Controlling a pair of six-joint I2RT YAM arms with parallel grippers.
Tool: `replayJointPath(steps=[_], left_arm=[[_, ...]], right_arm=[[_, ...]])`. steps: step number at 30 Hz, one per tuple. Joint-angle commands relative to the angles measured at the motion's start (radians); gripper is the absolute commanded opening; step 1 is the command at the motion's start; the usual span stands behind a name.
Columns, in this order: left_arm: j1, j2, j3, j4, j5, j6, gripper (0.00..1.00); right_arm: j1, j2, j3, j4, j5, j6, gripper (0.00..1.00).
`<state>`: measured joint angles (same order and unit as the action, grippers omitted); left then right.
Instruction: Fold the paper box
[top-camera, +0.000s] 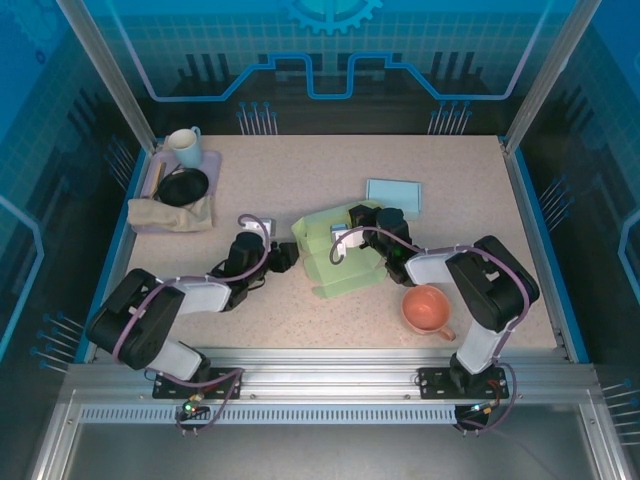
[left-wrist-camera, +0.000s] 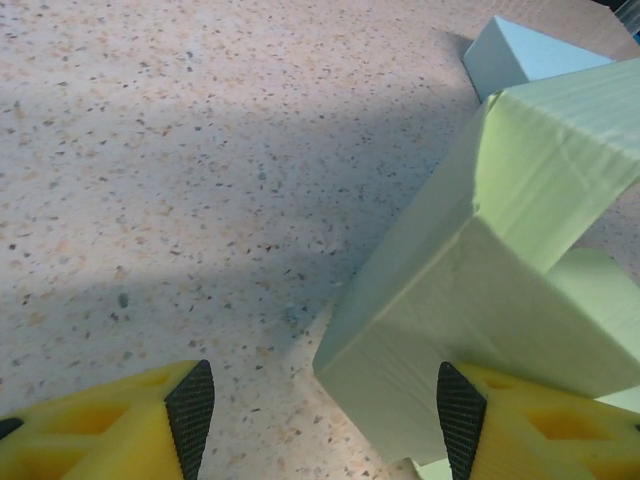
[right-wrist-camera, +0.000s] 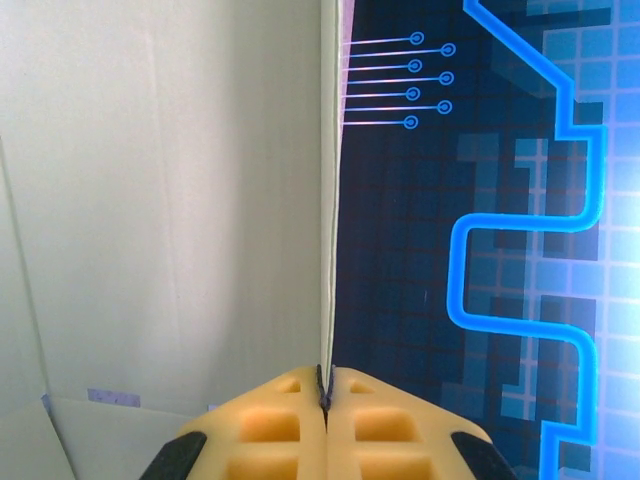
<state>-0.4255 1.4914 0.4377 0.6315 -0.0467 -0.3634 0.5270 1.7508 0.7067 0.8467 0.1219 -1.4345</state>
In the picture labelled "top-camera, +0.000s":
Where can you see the black plate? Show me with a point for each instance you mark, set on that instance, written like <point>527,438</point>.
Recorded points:
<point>182,187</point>

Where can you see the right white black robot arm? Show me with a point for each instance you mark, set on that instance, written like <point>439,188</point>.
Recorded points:
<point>500,280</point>

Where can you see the aluminium frame rail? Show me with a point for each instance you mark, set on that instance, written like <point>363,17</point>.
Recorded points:
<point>325,370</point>

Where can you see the light green paper box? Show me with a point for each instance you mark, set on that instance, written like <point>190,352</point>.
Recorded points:
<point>340,280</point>

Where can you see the orange cup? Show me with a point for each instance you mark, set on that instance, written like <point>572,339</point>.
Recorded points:
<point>425,310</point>

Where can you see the lavender plastic tray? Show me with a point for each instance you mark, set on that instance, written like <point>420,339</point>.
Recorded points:
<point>212,162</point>

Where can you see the aluminium side rail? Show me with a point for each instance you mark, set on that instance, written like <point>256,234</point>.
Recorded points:
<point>524,215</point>

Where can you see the aluminium corner post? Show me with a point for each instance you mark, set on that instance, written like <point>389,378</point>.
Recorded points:
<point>545,75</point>
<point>111,75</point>

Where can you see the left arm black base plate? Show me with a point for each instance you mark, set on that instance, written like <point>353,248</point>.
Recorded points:
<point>225,382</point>

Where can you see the beige cloth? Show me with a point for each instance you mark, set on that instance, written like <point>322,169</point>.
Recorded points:
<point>165,215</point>

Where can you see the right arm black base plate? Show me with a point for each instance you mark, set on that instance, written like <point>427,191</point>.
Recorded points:
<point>435,382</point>

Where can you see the yellow wooden stick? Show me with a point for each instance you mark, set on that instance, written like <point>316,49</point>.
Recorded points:
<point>159,175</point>

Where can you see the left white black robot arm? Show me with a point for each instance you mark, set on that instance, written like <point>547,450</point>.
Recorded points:
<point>200,300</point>

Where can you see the pale blue mug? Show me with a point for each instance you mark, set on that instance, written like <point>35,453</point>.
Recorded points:
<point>187,150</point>

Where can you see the small LED circuit board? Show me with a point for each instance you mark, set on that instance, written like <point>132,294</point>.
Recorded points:
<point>192,407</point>
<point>480,410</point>

